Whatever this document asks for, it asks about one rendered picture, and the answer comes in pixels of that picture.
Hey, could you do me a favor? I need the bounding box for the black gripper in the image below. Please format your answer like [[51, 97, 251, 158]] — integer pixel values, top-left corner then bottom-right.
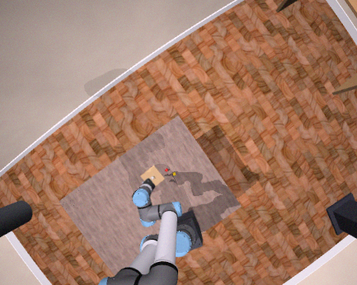
[[132, 178, 155, 198]]

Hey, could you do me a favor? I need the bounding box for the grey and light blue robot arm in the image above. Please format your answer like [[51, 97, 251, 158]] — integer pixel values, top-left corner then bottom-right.
[[98, 186, 196, 285]]

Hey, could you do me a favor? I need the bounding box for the tan flat mat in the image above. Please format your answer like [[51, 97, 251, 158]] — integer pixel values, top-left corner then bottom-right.
[[141, 166, 165, 186]]

